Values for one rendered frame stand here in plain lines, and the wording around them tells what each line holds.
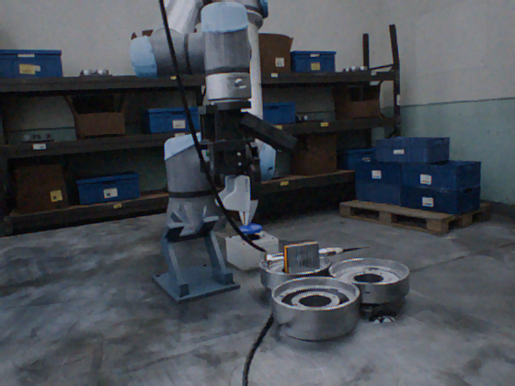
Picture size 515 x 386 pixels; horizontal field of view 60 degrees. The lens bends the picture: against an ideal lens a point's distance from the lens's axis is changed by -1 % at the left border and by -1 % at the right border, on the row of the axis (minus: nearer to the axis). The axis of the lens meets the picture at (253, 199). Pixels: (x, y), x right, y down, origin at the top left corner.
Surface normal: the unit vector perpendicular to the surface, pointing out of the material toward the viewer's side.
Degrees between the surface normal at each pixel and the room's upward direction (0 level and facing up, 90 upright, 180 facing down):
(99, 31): 90
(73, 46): 90
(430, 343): 0
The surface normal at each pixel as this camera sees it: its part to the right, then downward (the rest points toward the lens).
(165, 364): -0.07, -0.98
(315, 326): -0.12, 0.18
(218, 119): 0.44, 0.12
